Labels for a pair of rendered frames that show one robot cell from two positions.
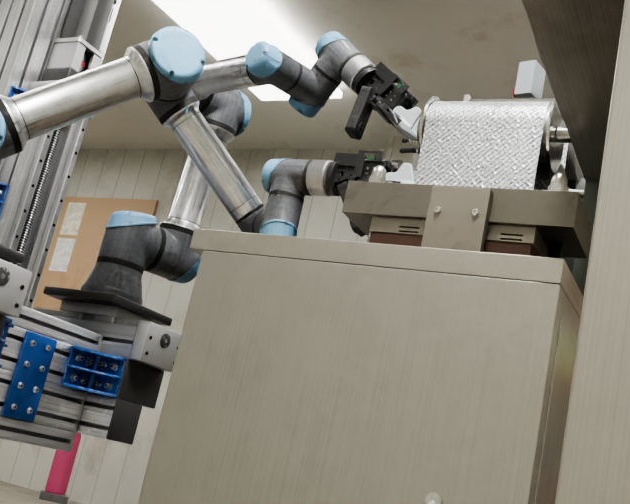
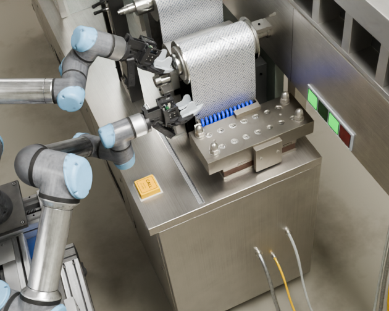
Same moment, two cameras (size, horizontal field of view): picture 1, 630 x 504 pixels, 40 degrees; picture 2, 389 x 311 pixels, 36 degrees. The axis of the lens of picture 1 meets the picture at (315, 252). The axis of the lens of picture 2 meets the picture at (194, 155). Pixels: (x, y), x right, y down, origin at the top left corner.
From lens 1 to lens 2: 2.31 m
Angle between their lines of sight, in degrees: 75
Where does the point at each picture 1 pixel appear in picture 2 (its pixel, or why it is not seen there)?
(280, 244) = (199, 211)
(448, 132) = (204, 74)
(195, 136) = not seen: hidden behind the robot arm
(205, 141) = not seen: hidden behind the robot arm
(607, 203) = not seen: outside the picture
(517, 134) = (242, 61)
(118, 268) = not seen: outside the picture
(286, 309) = (212, 225)
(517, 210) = (290, 137)
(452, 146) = (209, 80)
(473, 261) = (288, 174)
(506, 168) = (240, 78)
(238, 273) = (183, 229)
